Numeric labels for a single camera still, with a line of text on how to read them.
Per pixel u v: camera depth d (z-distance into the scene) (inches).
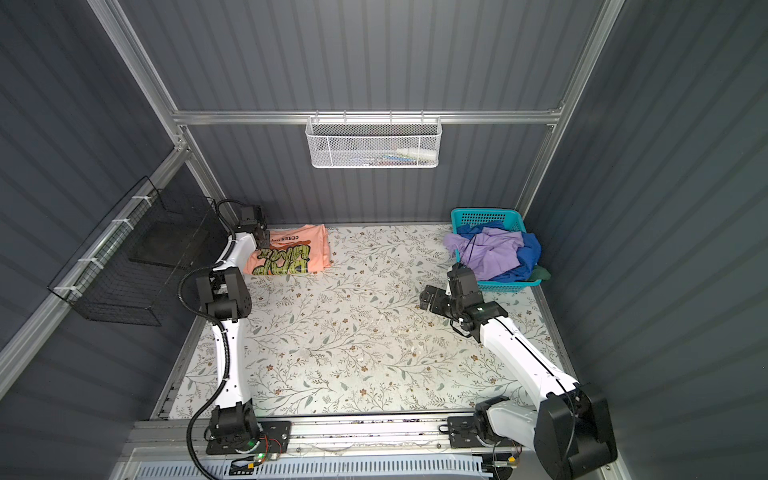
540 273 36.2
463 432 29.1
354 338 35.9
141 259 28.8
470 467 27.8
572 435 15.0
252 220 35.8
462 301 24.9
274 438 28.8
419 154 34.1
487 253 36.9
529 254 36.6
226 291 26.6
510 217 44.0
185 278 24.4
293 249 43.9
